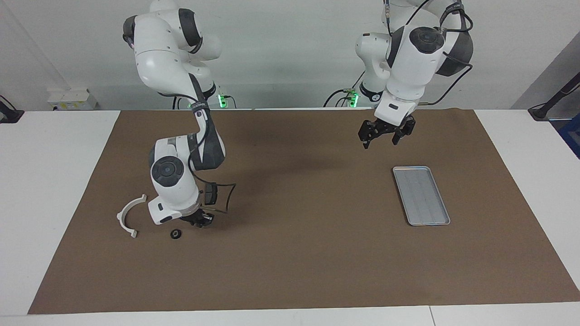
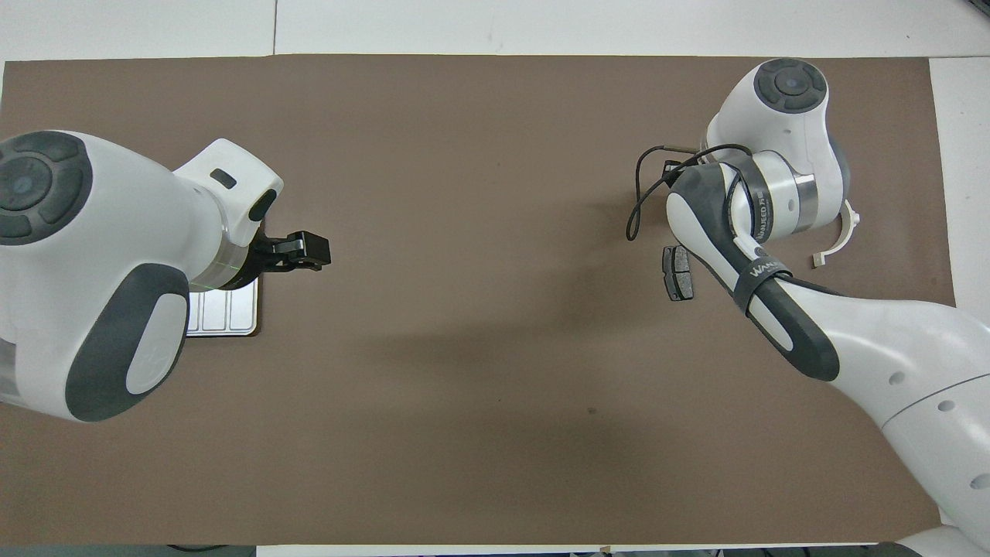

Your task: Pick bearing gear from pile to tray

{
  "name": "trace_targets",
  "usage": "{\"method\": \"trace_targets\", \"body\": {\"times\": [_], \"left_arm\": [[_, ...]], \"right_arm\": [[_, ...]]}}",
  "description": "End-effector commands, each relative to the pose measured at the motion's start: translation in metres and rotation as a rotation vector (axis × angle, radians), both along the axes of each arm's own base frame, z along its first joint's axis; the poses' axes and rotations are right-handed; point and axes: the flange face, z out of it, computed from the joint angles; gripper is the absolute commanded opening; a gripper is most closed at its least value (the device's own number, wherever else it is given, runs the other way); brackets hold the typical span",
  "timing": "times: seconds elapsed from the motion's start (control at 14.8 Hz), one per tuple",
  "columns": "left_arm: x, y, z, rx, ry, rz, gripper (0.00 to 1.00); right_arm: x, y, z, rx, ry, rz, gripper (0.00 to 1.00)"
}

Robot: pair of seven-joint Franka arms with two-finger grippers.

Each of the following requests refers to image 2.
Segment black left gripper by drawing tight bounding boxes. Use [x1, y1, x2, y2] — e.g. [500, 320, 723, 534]
[232, 221, 332, 292]

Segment silver metal tray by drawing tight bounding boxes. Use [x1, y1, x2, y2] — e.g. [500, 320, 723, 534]
[186, 276, 259, 338]

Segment dark grey brake pad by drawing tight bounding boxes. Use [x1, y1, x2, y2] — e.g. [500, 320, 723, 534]
[662, 244, 695, 302]

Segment brown table mat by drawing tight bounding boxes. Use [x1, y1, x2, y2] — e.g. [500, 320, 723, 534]
[0, 54, 983, 546]

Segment white semicircular plastic bracket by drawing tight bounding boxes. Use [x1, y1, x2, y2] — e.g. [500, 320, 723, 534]
[810, 200, 862, 269]

